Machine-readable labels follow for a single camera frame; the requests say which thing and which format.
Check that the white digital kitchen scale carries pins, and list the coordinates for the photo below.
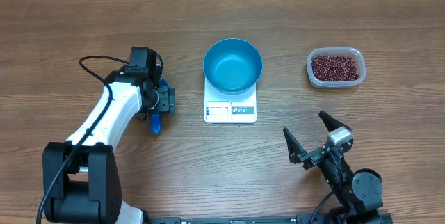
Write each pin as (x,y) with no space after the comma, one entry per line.
(220,108)

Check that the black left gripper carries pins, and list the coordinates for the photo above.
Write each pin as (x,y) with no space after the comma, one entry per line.
(168,103)

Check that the red adzuki beans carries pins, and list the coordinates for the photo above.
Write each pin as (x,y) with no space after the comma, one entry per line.
(334,68)

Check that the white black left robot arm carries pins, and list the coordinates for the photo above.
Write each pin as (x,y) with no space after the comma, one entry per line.
(80,175)

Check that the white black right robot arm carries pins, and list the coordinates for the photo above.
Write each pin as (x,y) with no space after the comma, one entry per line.
(355,197)

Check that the blue plastic measuring scoop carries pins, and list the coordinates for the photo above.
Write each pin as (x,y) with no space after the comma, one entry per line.
(156,118)

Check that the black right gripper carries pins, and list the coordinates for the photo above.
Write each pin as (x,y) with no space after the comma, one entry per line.
(299,152)

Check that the teal blue bowl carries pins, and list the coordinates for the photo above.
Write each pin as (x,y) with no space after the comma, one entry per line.
(232,65)

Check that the clear plastic bean container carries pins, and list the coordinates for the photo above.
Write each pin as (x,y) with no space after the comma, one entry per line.
(341,51)

